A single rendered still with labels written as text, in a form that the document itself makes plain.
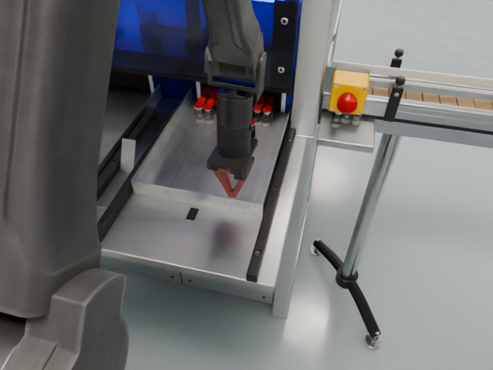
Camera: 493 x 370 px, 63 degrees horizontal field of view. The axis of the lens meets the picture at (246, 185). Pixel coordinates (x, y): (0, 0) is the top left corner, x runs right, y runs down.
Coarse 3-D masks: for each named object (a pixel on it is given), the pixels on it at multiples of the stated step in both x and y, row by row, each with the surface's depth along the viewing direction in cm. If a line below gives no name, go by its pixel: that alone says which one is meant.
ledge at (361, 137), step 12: (324, 120) 97; (360, 120) 97; (372, 120) 97; (324, 132) 93; (336, 132) 93; (348, 132) 93; (360, 132) 93; (372, 132) 93; (324, 144) 92; (336, 144) 91; (348, 144) 91; (360, 144) 90; (372, 144) 90
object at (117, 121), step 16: (112, 96) 104; (128, 96) 104; (144, 96) 104; (160, 96) 103; (112, 112) 99; (128, 112) 99; (144, 112) 95; (112, 128) 94; (128, 128) 89; (112, 144) 90
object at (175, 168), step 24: (192, 120) 96; (216, 120) 96; (288, 120) 93; (168, 144) 90; (192, 144) 90; (216, 144) 90; (264, 144) 90; (144, 168) 81; (168, 168) 84; (192, 168) 84; (264, 168) 84; (144, 192) 78; (168, 192) 77; (192, 192) 75; (216, 192) 79; (240, 192) 79; (264, 192) 75
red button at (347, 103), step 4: (340, 96) 81; (344, 96) 80; (348, 96) 79; (352, 96) 80; (340, 100) 80; (344, 100) 80; (348, 100) 79; (352, 100) 79; (356, 100) 80; (340, 104) 80; (344, 104) 80; (348, 104) 80; (352, 104) 80; (356, 104) 80; (340, 108) 81; (344, 108) 80; (348, 108) 80; (352, 108) 80; (356, 108) 81; (344, 112) 81; (348, 112) 81
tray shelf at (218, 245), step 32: (288, 160) 86; (288, 192) 79; (128, 224) 74; (160, 224) 74; (192, 224) 74; (224, 224) 74; (256, 224) 74; (288, 224) 75; (128, 256) 69; (160, 256) 69; (192, 256) 69; (224, 256) 69; (256, 288) 66
